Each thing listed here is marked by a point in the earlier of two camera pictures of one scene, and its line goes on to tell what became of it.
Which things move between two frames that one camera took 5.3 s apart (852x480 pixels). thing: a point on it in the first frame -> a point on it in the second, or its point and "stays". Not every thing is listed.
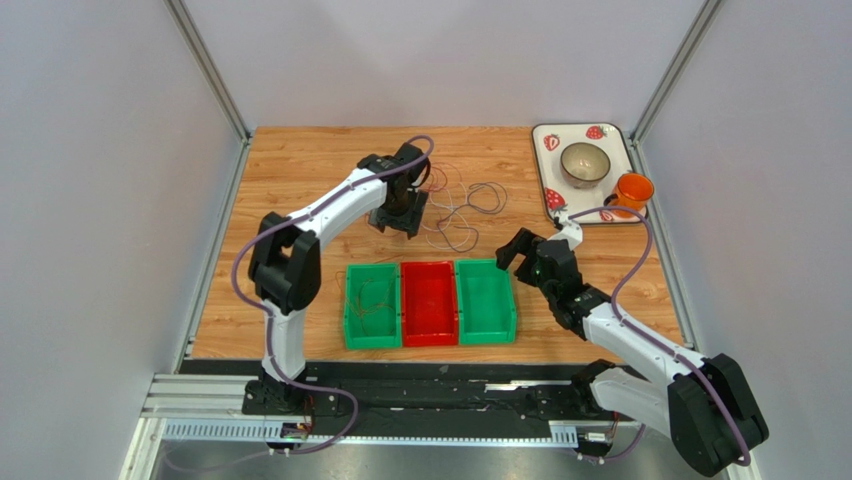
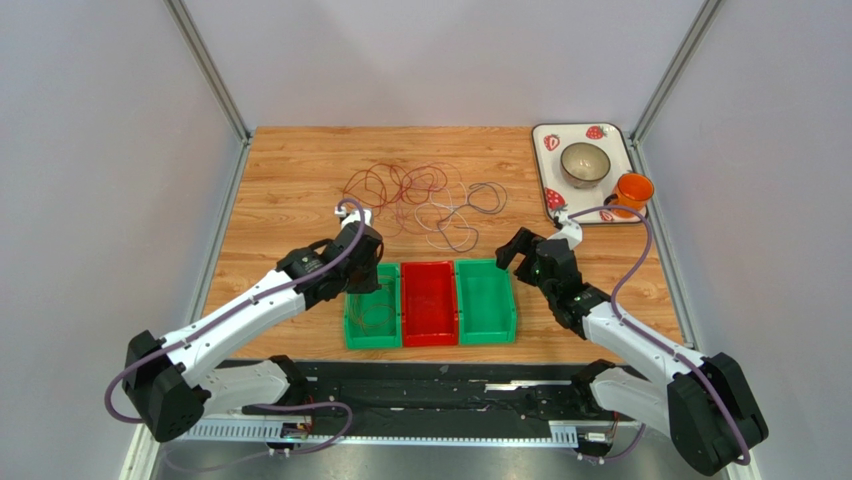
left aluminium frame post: x=215 y=81 stays
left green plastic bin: x=372 y=306 stays
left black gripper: x=409 y=223 -> x=371 y=283
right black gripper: x=534 y=260 stays
